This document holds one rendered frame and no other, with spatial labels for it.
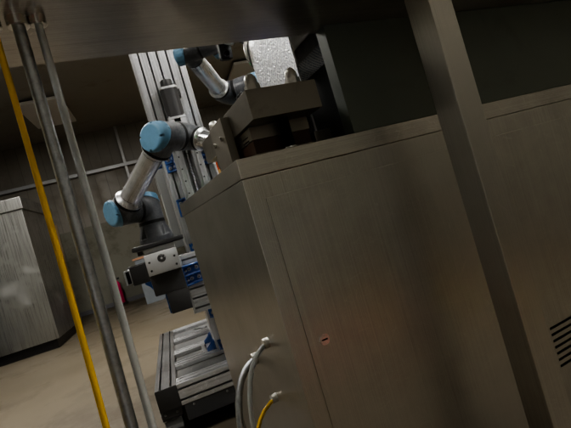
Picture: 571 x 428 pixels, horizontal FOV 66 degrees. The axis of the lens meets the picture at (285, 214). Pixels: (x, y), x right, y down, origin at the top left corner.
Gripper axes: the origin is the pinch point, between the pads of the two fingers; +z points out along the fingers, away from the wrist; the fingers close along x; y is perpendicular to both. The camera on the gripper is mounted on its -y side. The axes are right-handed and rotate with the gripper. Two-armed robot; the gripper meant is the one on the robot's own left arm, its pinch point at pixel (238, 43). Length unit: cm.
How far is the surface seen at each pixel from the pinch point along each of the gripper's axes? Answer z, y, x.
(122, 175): -661, -418, 24
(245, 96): 63, 8, -25
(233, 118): 56, 1, -25
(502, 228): 102, -9, 9
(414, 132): 73, -2, 12
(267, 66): 32.8, 2.8, -5.7
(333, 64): 61, 11, -4
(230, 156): 58, -7, -27
